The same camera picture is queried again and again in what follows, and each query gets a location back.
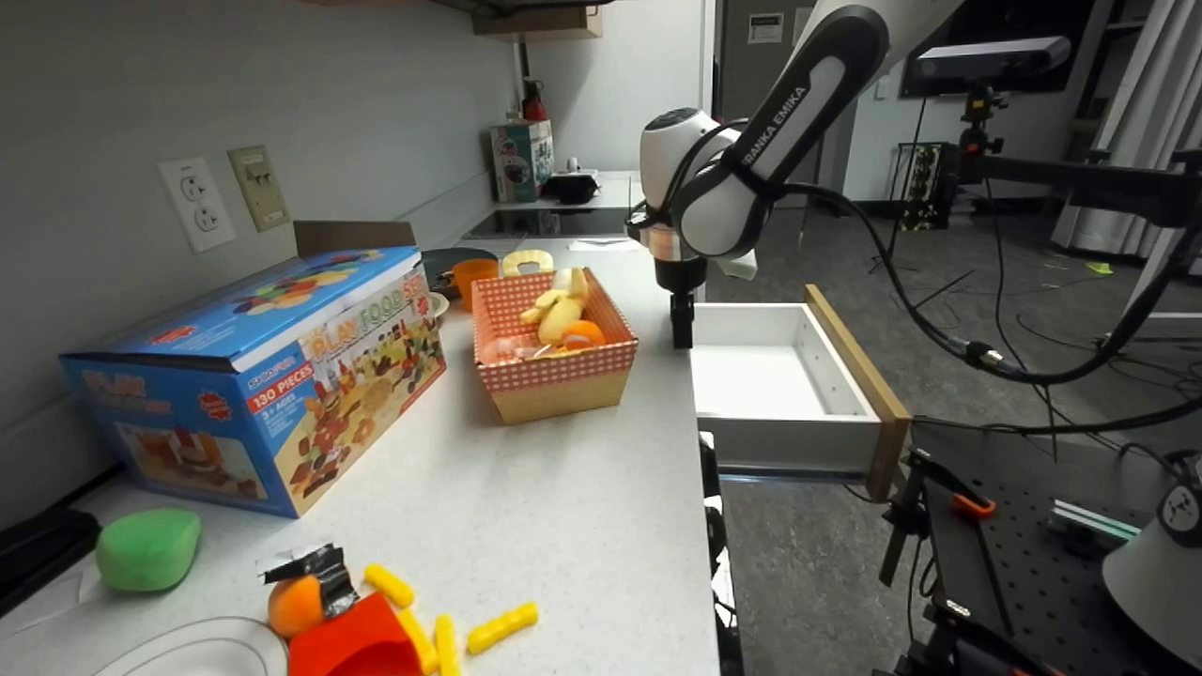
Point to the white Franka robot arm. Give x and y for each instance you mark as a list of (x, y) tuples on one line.
[(775, 123)]

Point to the green sponge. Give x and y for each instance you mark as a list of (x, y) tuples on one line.
[(149, 548)]

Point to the black flat object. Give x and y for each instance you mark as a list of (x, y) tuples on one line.
[(42, 548)]

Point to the yellow banana plushie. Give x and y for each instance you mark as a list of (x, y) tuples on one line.
[(558, 304)]

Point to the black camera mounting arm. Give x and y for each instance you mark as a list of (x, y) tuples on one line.
[(1065, 181)]

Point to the black power strip rack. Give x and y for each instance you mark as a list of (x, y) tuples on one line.
[(929, 185)]

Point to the round black gauge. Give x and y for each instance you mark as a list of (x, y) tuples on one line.
[(1186, 500)]

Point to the white paper sign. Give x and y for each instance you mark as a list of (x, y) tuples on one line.
[(762, 27)]

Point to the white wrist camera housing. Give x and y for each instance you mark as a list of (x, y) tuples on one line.
[(737, 265)]

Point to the black cooktop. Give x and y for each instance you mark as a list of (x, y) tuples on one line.
[(563, 222)]

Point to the red bottle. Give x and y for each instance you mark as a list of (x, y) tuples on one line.
[(533, 102)]

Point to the blue toy food box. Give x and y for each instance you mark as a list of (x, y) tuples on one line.
[(248, 378)]

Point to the black stereo camera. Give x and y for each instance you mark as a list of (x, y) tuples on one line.
[(989, 60)]

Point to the red toy fries holder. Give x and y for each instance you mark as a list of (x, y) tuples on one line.
[(350, 644)]

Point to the black pot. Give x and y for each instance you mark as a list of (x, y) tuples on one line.
[(567, 189)]

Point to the orange checkered paper basket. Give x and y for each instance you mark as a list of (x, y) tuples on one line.
[(548, 381)]

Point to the black perforated breadboard table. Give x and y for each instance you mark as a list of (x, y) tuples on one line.
[(1039, 577)]

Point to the yellow toy fry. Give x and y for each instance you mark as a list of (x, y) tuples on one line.
[(389, 582), (446, 644), (418, 632), (502, 628)]

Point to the grey door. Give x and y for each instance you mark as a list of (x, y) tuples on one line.
[(737, 77)]

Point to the wooden wall cabinet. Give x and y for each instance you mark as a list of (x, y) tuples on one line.
[(538, 16)]

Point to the white round plate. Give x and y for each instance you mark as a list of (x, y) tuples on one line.
[(189, 649)]

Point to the pink toy food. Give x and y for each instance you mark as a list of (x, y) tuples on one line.
[(511, 349)]

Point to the beige wall switch plate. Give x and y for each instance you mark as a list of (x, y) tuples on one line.
[(258, 189)]

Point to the white drawer with wooden face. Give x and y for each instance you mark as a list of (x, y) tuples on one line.
[(775, 378)]

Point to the orange toy ball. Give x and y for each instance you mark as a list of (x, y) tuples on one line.
[(293, 604)]

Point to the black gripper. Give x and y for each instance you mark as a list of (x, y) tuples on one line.
[(682, 265)]

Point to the dark grey round plate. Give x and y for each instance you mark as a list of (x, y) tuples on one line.
[(438, 265)]

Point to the white dome lamp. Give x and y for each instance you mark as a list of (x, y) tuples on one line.
[(1157, 588)]

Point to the orange toy fruit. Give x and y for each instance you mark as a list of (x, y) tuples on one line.
[(583, 336)]

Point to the dark brown board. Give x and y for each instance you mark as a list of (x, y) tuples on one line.
[(350, 239)]

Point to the orange plastic cup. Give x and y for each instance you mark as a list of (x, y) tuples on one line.
[(473, 279)]

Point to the white wall outlet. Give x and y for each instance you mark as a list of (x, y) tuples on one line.
[(195, 199)]

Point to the teal hand tool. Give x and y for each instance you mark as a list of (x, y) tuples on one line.
[(1094, 520)]

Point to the white stand leg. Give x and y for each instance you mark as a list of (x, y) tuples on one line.
[(1148, 287)]

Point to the black and white toy clip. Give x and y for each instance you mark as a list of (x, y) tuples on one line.
[(325, 564)]

